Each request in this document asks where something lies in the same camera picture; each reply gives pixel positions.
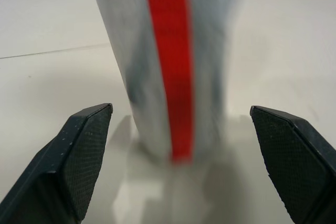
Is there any clear cup with red stripe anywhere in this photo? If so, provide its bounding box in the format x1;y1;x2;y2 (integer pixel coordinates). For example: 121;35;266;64
88;0;247;168

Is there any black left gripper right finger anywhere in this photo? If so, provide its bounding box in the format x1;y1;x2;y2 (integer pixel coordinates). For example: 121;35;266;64
249;105;336;224

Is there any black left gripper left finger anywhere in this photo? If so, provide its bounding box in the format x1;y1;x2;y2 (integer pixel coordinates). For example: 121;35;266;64
0;102;114;224

